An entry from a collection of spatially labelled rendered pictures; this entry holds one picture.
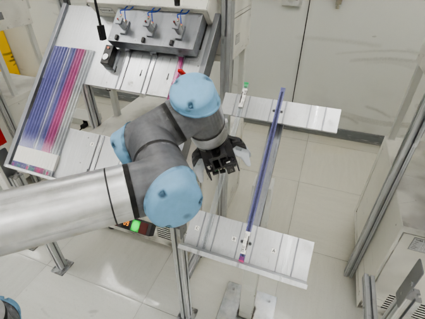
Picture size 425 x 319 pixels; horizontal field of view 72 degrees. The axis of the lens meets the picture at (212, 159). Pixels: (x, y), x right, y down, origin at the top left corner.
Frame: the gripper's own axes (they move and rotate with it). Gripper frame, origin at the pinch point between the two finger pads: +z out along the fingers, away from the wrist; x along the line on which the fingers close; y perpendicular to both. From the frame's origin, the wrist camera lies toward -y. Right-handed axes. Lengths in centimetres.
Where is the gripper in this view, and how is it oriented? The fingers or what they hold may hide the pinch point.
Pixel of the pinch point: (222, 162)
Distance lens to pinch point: 77.8
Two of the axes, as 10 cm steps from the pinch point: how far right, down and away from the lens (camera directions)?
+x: 9.4, -3.2, -0.5
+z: 1.9, 3.9, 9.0
